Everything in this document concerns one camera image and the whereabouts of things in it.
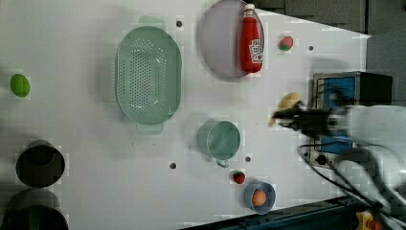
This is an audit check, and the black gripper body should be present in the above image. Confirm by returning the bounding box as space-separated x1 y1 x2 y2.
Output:
300 109 332 139

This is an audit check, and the blue table frame rail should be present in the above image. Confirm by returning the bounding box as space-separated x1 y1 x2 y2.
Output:
182 196 365 230

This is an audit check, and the black toaster oven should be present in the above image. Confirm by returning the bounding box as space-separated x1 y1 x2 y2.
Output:
306 72 393 169

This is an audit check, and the green perforated colander basket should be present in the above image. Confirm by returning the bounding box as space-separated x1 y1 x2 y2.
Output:
115 15 182 135

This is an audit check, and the orange ball in cup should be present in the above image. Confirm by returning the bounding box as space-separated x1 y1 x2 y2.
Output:
252 190 267 206

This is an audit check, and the black cylinder cup upper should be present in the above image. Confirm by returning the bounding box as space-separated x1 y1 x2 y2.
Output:
15 140 66 188

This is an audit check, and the pink round plate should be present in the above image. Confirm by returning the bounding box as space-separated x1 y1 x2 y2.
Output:
200 0 264 78

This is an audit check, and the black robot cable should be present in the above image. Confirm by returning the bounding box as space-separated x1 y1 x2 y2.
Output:
296 143 406 224

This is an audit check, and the red toy strawberry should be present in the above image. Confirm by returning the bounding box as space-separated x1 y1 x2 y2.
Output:
233 172 245 184

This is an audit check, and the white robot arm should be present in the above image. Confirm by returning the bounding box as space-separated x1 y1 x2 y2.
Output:
268 105 405 189

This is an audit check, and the red green toy peach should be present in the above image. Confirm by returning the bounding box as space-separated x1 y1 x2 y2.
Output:
278 36 294 51

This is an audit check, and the red ketchup bottle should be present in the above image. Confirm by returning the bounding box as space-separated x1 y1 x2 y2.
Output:
239 4 263 73

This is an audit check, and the plush peeled banana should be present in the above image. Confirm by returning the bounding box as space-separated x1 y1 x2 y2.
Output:
268 92 302 127

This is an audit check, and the yellow emergency stop button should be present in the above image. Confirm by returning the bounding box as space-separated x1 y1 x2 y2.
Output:
355 211 382 230

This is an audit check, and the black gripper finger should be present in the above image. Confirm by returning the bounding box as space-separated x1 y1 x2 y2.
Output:
272 107 303 120
281 122 302 130

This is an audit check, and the green toy lime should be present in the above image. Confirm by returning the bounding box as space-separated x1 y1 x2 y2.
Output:
11 74 31 98

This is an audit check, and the black cylinder cup lower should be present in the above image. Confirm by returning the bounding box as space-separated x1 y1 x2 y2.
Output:
1 189 69 230

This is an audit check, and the green mug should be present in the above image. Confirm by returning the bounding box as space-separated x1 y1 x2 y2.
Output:
197 120 241 168

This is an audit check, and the black cylinder cup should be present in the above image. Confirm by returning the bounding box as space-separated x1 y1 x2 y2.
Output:
1 189 69 230
15 140 66 188

